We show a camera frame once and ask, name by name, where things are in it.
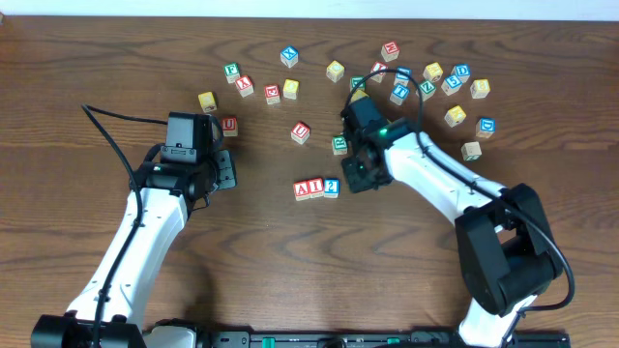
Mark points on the yellow block far left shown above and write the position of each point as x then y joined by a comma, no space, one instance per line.
207,102

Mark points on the green F block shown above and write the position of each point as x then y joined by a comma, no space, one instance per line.
231,72

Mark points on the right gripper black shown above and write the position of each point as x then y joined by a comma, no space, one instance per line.
361,176

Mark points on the plain L 7 block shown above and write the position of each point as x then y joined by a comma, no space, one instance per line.
471,151

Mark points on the green R block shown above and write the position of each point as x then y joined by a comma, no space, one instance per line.
339,145

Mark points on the green B block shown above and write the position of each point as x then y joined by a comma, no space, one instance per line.
357,83

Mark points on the yellow K block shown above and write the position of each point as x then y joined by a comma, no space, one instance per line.
455,116

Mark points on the red block beside yellow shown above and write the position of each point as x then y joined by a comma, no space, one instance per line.
272,93

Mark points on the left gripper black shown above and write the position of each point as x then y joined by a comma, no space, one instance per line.
224,168

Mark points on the yellow block far right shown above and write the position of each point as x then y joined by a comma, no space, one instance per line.
479,89

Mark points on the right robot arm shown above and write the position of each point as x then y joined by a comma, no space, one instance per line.
506,252

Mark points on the red M block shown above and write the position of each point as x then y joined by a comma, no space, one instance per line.
390,51

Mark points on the blue d block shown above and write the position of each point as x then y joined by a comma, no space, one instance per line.
462,72
485,127

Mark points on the blue D block upper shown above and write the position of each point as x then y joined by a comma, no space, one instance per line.
462,72

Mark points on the red U block centre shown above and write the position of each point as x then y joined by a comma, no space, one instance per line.
300,133

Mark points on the yellow block upper right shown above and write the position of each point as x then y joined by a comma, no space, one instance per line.
433,72

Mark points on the red u block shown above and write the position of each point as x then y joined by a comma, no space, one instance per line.
300,133
230,126

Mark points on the red i block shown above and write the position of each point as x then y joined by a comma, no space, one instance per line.
316,187
378,71

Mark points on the red U block left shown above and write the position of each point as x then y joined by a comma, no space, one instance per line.
230,126

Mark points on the yellow block upper centre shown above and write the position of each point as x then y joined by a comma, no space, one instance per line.
335,71

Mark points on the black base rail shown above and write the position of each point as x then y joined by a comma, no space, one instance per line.
238,339

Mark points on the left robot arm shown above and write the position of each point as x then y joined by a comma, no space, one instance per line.
110,310

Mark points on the blue T block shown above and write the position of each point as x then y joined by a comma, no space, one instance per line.
399,94

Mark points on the blue X block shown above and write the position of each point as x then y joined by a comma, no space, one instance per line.
289,56

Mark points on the blue D block right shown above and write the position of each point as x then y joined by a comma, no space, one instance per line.
485,127

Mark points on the blue 2 block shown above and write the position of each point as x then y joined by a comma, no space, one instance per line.
331,188

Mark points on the yellow block upper left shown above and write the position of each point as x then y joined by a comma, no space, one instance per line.
291,89

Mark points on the red X block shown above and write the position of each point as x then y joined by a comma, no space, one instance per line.
244,86

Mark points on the blue S block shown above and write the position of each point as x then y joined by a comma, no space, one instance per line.
451,84

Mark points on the yellow O block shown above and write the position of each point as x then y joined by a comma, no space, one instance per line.
359,94

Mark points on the blue L block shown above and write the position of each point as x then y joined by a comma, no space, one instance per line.
402,76

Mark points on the green Z block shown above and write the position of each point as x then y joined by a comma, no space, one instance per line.
426,90

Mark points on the red A block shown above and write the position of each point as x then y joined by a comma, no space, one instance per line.
301,190

